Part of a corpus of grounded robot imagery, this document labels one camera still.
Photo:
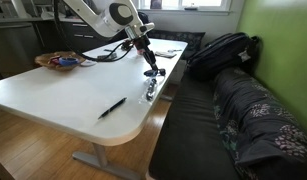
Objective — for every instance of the black pen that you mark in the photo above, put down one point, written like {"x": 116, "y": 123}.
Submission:
{"x": 113, "y": 108}

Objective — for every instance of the short dark floral cushion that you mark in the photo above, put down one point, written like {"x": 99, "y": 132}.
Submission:
{"x": 179, "y": 38}

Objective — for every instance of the dark kitchen drawer cabinet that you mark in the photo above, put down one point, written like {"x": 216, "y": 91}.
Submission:
{"x": 83, "y": 41}

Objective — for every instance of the white round disc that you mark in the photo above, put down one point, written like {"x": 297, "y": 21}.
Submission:
{"x": 88, "y": 63}

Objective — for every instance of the grey table leg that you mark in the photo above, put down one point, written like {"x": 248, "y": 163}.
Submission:
{"x": 101, "y": 156}

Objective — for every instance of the white framed window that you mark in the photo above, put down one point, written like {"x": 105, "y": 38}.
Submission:
{"x": 186, "y": 3}

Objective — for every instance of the black bench seat cushion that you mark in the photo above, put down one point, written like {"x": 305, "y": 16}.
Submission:
{"x": 189, "y": 133}

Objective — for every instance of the black backpack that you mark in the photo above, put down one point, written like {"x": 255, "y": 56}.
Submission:
{"x": 223, "y": 55}

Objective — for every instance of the dark windowsill tray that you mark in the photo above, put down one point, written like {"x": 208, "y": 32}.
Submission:
{"x": 191, "y": 8}

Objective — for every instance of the flat black bar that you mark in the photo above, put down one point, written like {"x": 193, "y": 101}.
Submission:
{"x": 108, "y": 50}

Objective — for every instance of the dark dishwasher front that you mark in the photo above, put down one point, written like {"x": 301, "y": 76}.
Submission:
{"x": 13, "y": 46}

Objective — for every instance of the small silver object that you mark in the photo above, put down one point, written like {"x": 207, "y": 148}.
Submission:
{"x": 174, "y": 50}

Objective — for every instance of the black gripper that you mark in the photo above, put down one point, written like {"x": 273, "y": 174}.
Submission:
{"x": 146, "y": 46}

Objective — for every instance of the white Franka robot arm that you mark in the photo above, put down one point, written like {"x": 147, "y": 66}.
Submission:
{"x": 106, "y": 18}

